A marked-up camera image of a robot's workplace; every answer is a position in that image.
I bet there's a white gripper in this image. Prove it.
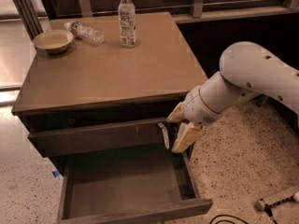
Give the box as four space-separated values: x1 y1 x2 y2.
166 86 221 153

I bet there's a black rxbar chocolate wrapper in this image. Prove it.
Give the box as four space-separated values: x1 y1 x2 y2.
158 122 170 149

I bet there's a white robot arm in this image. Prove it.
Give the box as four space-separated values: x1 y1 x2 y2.
167 42 299 153

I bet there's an open lower wooden drawer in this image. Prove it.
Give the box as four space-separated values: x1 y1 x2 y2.
57 144 213 224

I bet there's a brown drawer cabinet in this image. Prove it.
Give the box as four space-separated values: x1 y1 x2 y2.
11 11 215 170

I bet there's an upright clear water bottle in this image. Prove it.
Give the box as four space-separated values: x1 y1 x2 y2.
118 0 136 48

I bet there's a lying clear water bottle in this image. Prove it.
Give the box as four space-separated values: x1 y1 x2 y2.
64 21 105 46

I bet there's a blue tape piece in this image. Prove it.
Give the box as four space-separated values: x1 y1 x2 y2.
52 170 60 177

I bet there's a beige round bowl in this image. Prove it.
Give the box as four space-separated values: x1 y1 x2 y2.
33 30 74 54

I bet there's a black floor cable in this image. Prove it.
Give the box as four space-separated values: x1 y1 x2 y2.
208 214 250 224

